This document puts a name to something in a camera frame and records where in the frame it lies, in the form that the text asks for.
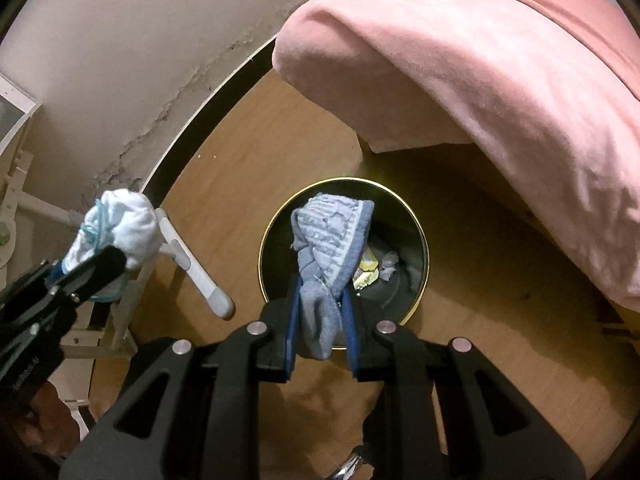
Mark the person's left hand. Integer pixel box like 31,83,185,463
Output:
15,380,83,461

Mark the white metal rack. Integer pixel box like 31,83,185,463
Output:
0,72,237,438

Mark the grey blue striped sock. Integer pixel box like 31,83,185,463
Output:
290,192,376,361

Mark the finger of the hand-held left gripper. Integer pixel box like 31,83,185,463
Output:
46,246,129,305

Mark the shiny metal object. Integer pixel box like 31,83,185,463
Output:
327,452,363,480

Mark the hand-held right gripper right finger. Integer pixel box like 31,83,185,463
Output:
342,290,587,480

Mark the white cloth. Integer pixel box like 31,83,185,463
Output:
62,189,158,304

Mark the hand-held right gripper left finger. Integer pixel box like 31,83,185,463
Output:
60,280,302,480

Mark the black bin with gold rim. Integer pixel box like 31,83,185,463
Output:
257,177,428,351

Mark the pink blanket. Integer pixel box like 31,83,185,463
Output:
272,0,640,313

